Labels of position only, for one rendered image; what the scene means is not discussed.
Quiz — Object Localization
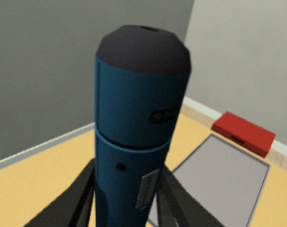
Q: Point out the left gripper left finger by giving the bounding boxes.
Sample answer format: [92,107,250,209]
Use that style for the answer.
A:
[23,158,95,227]

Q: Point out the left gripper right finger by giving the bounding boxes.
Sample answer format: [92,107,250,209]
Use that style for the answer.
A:
[156,165,225,227]

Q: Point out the grey shallow tray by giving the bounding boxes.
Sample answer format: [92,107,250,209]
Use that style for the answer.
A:
[171,133,271,227]

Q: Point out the dark blue electric nut driver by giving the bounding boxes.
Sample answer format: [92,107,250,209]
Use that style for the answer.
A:
[95,25,191,227]

